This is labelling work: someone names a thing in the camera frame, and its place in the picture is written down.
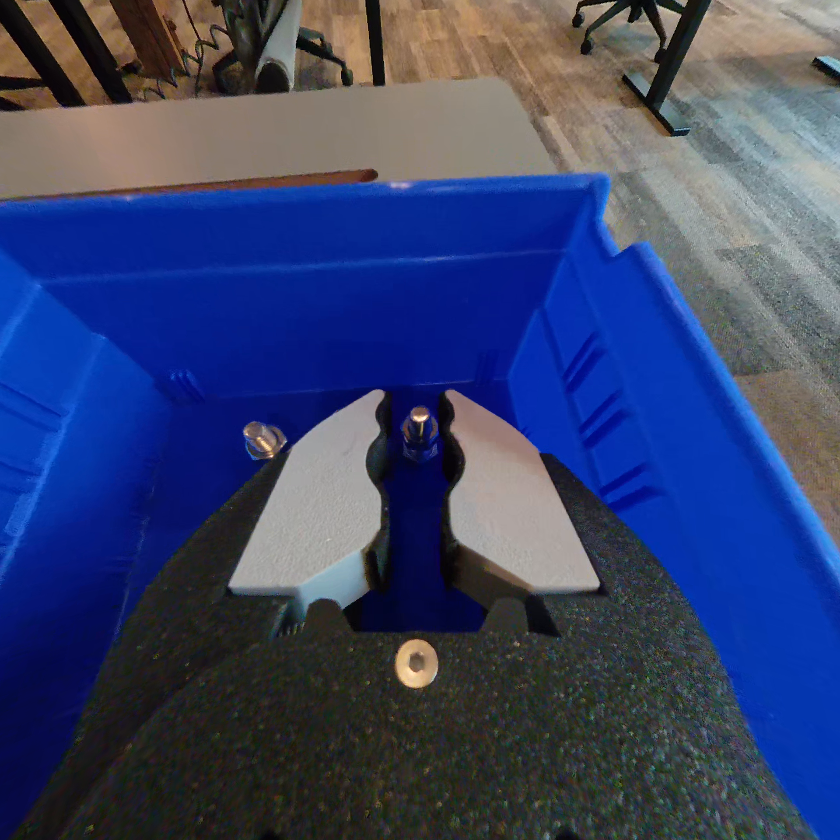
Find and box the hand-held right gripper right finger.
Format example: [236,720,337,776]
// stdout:
[438,389,602,611]

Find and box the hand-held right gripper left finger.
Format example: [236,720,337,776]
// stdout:
[227,389,392,608]

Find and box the silver hex bolt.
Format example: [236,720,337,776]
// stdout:
[241,421,290,462]
[400,405,439,466]

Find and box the blue plastic bin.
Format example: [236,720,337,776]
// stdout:
[0,172,840,840]

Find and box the black grey office chair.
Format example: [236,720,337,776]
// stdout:
[215,0,355,94]

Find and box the thin black desk leg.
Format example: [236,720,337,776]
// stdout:
[365,0,387,87]

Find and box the black coiled cable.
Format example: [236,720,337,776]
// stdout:
[140,0,221,102]

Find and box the black metal frame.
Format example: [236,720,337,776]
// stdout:
[0,0,133,109]

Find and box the brown wooden post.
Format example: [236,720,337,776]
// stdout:
[108,0,188,80]

